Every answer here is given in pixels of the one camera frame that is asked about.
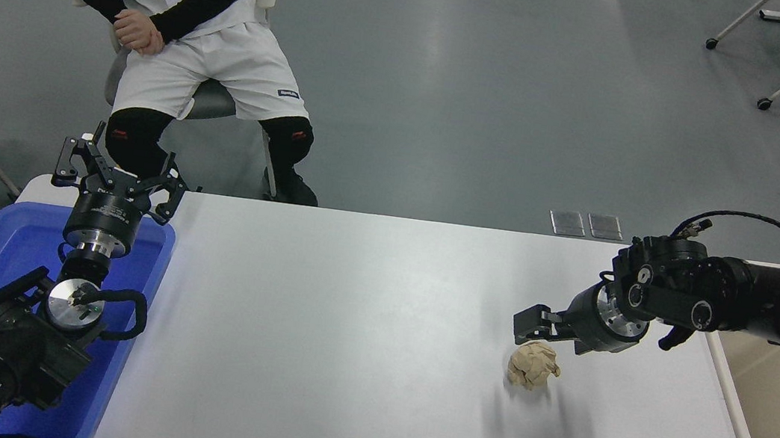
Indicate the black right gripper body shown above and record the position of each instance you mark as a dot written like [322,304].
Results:
[587,324]

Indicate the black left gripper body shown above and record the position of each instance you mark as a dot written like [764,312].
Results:
[106,212]

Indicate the tan paper ball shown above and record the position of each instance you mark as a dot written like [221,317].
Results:
[533,366]

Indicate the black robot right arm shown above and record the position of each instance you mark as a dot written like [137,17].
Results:
[727,293]

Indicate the person's left hand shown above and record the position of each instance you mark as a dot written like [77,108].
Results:
[145,38]

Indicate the person's right hand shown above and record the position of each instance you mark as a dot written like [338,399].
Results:
[129,17]

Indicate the blue plastic tray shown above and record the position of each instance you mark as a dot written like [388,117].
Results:
[18,238]

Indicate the metal floor outlet cover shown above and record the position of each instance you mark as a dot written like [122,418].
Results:
[605,226]
[567,223]

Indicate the grey swivel chair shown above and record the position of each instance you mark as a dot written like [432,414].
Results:
[213,101]

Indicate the person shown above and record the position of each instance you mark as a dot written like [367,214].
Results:
[230,62]

